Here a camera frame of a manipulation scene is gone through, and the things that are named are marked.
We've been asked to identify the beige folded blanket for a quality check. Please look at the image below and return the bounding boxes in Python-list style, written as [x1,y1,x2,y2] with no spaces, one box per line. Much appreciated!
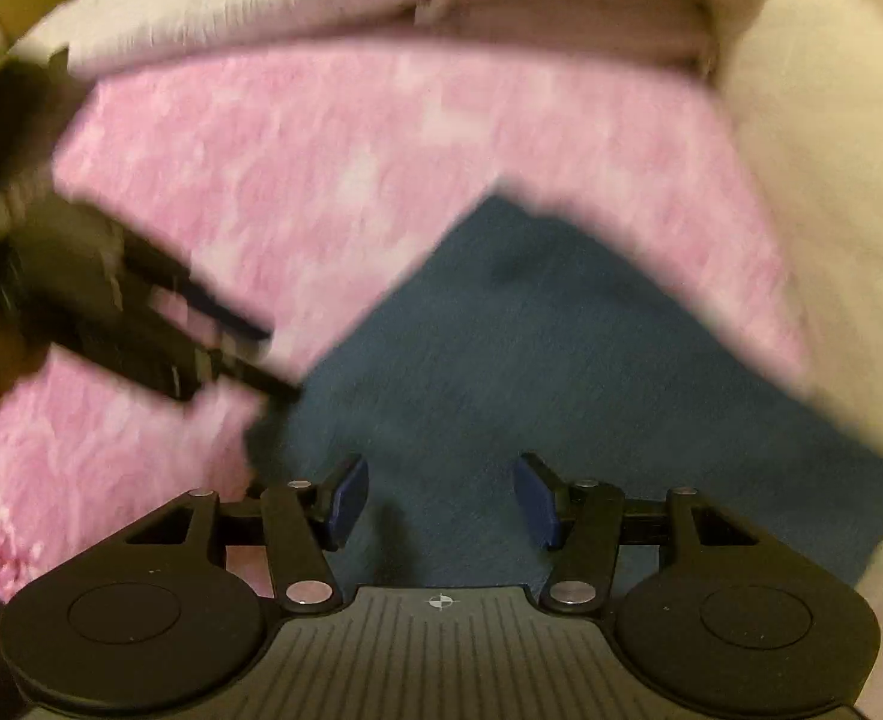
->
[13,0,773,83]

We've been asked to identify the cream bed sheet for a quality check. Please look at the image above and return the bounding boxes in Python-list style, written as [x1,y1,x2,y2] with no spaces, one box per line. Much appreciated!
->
[711,0,883,720]

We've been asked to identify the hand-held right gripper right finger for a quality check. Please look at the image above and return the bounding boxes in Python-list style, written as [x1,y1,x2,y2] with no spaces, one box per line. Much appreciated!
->
[512,454,761,612]

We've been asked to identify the blue pants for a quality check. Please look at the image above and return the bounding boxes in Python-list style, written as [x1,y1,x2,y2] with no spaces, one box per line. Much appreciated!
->
[242,191,883,593]

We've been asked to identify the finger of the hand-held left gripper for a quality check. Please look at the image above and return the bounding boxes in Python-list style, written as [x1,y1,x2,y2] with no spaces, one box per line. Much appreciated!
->
[186,349,301,400]
[122,229,274,343]

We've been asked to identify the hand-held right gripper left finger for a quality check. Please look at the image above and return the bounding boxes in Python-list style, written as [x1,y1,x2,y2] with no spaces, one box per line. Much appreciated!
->
[122,454,371,612]

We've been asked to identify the pink patterned blanket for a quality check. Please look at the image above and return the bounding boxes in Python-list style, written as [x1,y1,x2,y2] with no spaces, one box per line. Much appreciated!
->
[0,45,818,601]

